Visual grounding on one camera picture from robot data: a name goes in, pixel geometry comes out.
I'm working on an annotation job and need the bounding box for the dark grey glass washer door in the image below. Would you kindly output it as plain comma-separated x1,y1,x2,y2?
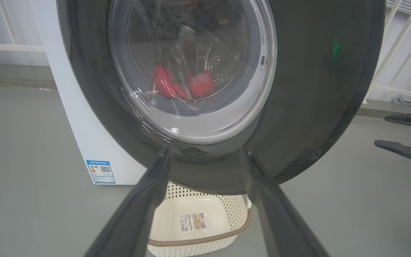
56,0,386,195

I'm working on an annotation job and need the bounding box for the steel perforated washer drum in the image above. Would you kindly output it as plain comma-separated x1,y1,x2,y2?
127,0,249,106

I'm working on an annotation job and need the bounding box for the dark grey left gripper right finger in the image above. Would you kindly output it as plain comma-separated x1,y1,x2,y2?
240,148,331,257

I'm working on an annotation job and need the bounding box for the white washing machine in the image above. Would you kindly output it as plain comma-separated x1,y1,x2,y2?
31,0,149,185

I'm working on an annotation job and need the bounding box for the red jersey with white print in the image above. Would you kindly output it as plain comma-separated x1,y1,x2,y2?
186,70,215,100

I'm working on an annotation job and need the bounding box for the cream basket with brown rim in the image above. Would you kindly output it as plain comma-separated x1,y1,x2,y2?
147,181,253,257

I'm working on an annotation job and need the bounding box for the blue energy label sticker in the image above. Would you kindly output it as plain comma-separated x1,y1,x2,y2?
86,160,116,185

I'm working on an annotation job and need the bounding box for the white railing with horizontal bar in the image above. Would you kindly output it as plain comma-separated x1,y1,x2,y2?
0,0,46,53

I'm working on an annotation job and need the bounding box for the white railing with slanted bars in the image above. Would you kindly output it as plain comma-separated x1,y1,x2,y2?
362,0,411,105

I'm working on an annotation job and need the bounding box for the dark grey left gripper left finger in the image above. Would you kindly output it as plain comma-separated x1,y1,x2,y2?
84,148,173,257

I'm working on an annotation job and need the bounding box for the paper label inside basket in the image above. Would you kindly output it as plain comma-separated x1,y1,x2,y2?
179,213,207,232

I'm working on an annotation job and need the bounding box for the red and white garment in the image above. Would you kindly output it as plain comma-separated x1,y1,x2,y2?
152,65,188,100

